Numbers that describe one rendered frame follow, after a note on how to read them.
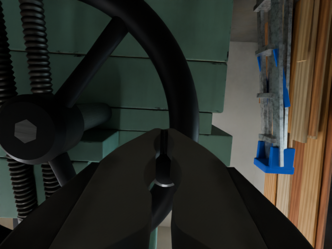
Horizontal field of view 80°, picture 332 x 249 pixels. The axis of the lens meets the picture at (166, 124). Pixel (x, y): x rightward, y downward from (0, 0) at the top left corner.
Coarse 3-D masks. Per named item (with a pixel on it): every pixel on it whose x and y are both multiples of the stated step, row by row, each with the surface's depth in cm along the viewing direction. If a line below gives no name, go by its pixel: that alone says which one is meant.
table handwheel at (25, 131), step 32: (96, 0) 16; (128, 0) 16; (160, 32) 16; (96, 64) 17; (160, 64) 17; (32, 96) 16; (64, 96) 17; (192, 96) 17; (0, 128) 16; (32, 128) 16; (64, 128) 17; (192, 128) 17; (32, 160) 17; (64, 160) 19; (160, 192) 18
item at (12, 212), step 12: (0, 168) 27; (36, 168) 27; (0, 180) 28; (36, 180) 28; (0, 192) 28; (12, 192) 28; (36, 192) 28; (0, 204) 28; (12, 204) 28; (0, 216) 28; (12, 216) 28
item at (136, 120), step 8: (112, 112) 36; (120, 112) 36; (128, 112) 36; (136, 112) 36; (144, 112) 36; (152, 112) 36; (160, 112) 36; (200, 112) 36; (112, 120) 36; (120, 120) 36; (128, 120) 36; (136, 120) 36; (144, 120) 36; (152, 120) 36; (160, 120) 36; (168, 120) 36; (200, 120) 36; (208, 120) 36; (96, 128) 37; (104, 128) 36; (112, 128) 36; (120, 128) 36; (128, 128) 36; (136, 128) 36; (144, 128) 36; (152, 128) 36; (200, 128) 36; (208, 128) 37
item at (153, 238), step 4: (152, 184) 74; (156, 228) 77; (152, 232) 77; (156, 232) 77; (152, 236) 77; (156, 236) 77; (152, 240) 77; (156, 240) 78; (152, 244) 77; (156, 244) 78; (152, 248) 78; (156, 248) 78
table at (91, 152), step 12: (84, 132) 32; (96, 132) 33; (108, 132) 33; (120, 132) 36; (132, 132) 36; (144, 132) 37; (216, 132) 39; (84, 144) 27; (96, 144) 27; (108, 144) 30; (120, 144) 37; (204, 144) 37; (216, 144) 37; (228, 144) 37; (0, 156) 27; (72, 156) 27; (84, 156) 27; (96, 156) 27; (216, 156) 37; (228, 156) 37
